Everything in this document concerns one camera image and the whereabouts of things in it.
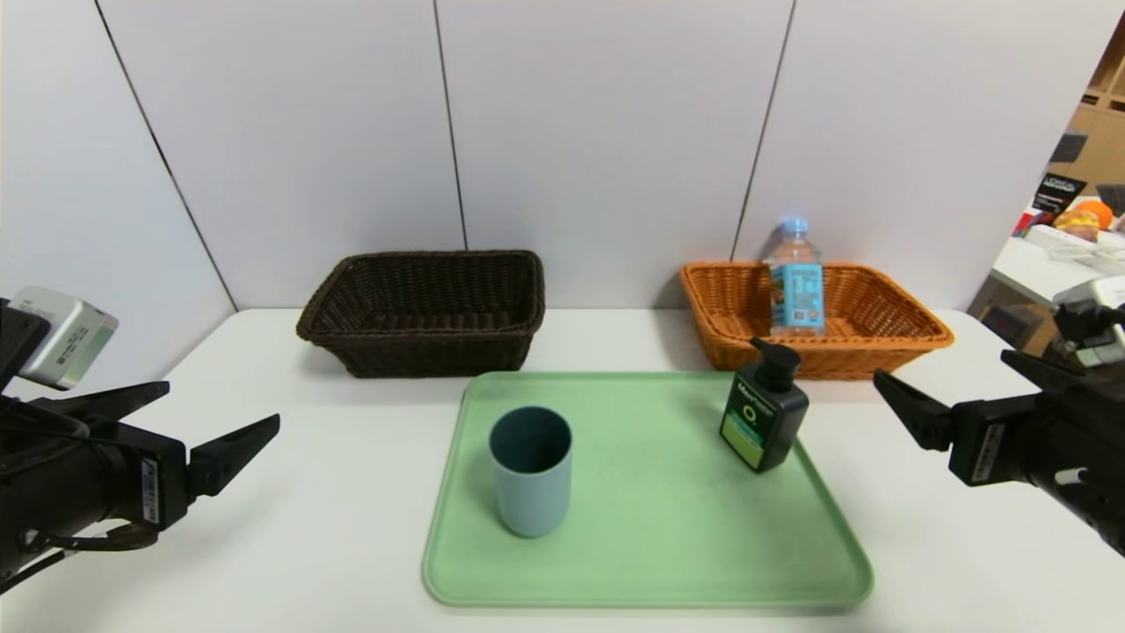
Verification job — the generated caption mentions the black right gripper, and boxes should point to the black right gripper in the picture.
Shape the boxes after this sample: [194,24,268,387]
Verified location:
[872,349,1125,558]

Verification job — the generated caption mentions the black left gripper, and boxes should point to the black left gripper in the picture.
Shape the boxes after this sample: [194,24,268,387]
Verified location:
[0,381,281,579]

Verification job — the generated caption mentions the clear water bottle blue cap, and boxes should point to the clear water bottle blue cap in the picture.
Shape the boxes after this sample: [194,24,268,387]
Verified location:
[763,217,827,338]

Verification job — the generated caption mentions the black pump bottle green label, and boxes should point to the black pump bottle green label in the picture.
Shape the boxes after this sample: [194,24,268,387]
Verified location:
[719,338,810,475]

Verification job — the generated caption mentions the orange wicker basket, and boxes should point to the orange wicker basket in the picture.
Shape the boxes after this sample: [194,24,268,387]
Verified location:
[679,261,957,381]

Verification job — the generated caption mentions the yellow-brown food item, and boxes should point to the yellow-brown food item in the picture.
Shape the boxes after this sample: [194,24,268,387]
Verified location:
[1055,211,1101,243]

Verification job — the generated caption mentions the dark brown wicker basket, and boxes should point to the dark brown wicker basket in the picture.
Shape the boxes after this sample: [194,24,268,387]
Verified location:
[295,250,547,379]

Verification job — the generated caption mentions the white background table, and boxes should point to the white background table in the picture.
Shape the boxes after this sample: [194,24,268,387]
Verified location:
[993,233,1125,346]

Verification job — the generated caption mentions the black printed sign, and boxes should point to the black printed sign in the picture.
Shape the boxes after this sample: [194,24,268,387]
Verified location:
[1033,173,1089,215]

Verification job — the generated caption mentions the wooden shelf unit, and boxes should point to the wooden shelf unit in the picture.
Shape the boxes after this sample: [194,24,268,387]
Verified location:
[1050,18,1125,212]

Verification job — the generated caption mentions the light green plastic tray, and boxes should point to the light green plastic tray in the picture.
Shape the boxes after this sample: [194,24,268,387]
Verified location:
[422,370,875,610]

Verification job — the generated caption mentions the blue-grey plastic cup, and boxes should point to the blue-grey plastic cup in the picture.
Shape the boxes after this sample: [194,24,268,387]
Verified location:
[489,405,574,539]

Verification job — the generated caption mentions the black cable with white tag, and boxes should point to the black cable with white tag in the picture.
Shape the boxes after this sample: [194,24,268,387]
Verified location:
[0,523,161,590]

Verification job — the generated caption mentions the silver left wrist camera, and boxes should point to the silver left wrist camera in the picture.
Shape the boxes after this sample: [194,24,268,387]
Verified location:
[9,287,120,390]

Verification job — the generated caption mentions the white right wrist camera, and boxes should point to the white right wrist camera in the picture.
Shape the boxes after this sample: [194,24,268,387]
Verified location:
[1052,277,1125,368]

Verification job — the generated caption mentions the white box with cables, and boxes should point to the white box with cables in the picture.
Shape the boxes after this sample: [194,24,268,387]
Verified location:
[1027,224,1125,265]

